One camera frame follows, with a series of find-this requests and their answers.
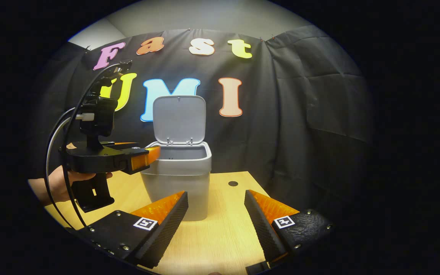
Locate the wooden desktop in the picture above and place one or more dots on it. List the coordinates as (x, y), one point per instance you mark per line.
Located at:
(220, 236)

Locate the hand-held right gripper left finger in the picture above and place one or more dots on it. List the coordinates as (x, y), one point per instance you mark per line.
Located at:
(166, 233)

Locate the black backdrop cloth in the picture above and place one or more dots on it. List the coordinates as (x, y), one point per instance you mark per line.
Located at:
(281, 133)

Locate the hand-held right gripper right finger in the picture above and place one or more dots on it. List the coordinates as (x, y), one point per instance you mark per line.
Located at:
(264, 233)

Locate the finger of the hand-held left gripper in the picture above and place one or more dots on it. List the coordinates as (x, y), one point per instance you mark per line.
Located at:
(139, 160)
(124, 145)

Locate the white desktop garbage bin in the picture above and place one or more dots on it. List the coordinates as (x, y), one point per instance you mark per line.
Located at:
(181, 179)

